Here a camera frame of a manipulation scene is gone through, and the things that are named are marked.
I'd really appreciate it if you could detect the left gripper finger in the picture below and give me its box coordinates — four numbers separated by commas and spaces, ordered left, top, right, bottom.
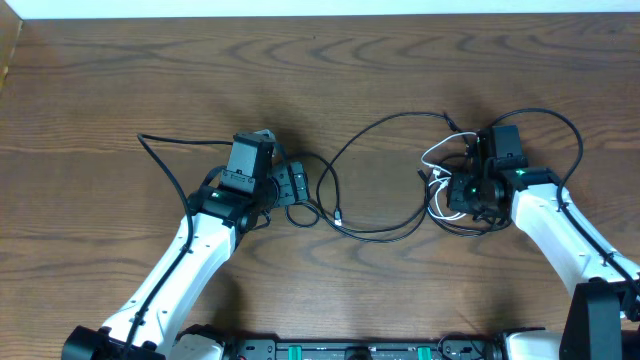
291, 162, 309, 202
272, 165, 298, 207

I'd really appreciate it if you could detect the black USB cable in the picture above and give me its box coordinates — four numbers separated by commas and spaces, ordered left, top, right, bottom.
282, 110, 471, 244

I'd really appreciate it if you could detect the white USB cable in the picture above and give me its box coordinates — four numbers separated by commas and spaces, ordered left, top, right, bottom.
420, 131, 479, 222

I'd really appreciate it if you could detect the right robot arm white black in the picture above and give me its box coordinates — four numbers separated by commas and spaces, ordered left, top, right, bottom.
447, 125, 639, 359

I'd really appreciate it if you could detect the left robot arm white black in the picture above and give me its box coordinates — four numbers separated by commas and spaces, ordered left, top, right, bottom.
61, 129, 309, 360

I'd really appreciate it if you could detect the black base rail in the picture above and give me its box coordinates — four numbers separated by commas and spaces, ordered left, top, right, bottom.
174, 324, 566, 360

